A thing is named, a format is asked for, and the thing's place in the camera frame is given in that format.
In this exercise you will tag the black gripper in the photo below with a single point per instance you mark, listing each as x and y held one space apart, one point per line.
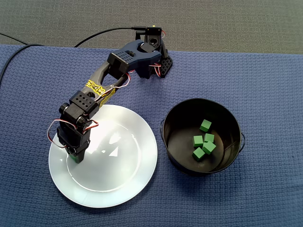
77 153

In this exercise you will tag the green cube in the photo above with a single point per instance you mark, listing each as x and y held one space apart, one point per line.
205 125
198 153
209 147
209 137
73 158
198 141

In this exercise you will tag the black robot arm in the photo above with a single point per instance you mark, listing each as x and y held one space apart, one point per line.
123 59

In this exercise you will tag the white round plate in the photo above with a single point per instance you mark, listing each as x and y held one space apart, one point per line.
106 177

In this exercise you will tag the black round container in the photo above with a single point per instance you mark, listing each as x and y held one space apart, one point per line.
180 142

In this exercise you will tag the blue woven table cloth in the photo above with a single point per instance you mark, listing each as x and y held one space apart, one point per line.
260 118

